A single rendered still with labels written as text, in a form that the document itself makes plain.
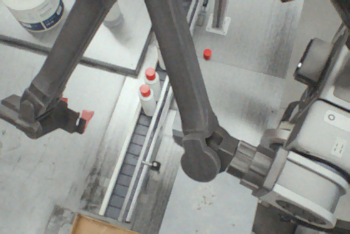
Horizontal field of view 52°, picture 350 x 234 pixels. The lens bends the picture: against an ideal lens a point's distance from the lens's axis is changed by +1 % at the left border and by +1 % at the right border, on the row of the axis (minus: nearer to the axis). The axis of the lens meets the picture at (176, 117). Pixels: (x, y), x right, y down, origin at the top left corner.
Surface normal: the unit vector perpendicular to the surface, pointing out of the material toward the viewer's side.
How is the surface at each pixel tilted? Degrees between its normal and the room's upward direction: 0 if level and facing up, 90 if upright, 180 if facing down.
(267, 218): 0
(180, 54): 49
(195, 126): 37
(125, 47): 0
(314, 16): 0
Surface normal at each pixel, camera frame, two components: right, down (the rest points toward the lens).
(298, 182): -0.03, -0.32
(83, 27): -0.34, 0.48
